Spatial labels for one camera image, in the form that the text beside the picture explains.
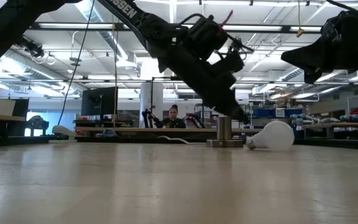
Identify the white building column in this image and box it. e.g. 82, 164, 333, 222
139, 58, 165, 128

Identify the black ceiling-mounted device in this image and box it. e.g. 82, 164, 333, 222
22, 36, 45, 59

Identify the black hanging cable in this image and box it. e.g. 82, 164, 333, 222
57, 0, 96, 126

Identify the wooden shelf board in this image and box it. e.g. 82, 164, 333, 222
0, 113, 27, 123

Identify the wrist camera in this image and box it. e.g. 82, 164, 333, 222
211, 54, 246, 74
320, 15, 343, 41

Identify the person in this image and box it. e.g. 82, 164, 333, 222
162, 104, 187, 129

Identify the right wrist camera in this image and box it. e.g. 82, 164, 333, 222
320, 15, 343, 41

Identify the black computer monitor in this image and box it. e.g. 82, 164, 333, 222
81, 86, 119, 117

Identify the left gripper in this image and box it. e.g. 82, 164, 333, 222
163, 51, 249, 122

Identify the wooden workbench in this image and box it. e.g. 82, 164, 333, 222
303, 122, 358, 131

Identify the blue storage bin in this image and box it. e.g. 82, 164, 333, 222
284, 108, 304, 118
252, 108, 276, 118

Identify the white lamp cord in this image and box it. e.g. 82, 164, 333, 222
157, 135, 209, 146

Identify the light wooden desk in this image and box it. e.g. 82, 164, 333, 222
75, 126, 262, 135

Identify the dark background machine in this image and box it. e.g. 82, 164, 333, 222
26, 114, 50, 130

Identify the yellow hanging tag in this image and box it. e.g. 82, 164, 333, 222
295, 0, 306, 39

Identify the black aluminium table frame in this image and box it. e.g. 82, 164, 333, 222
0, 134, 358, 147

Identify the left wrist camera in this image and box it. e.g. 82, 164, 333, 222
211, 54, 246, 74

